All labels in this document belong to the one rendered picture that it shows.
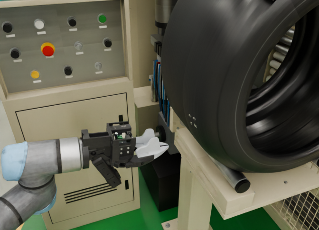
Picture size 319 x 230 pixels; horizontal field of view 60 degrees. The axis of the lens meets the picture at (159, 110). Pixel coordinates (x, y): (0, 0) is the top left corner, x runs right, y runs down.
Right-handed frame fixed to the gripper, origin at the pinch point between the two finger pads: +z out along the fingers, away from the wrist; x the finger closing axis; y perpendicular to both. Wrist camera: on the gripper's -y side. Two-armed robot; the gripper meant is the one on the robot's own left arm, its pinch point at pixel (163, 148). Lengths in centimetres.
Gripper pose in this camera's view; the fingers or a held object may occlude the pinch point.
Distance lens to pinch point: 70.6
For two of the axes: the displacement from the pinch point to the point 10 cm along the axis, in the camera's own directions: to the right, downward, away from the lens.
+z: 9.3, -0.8, 3.6
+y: 1.2, -8.6, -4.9
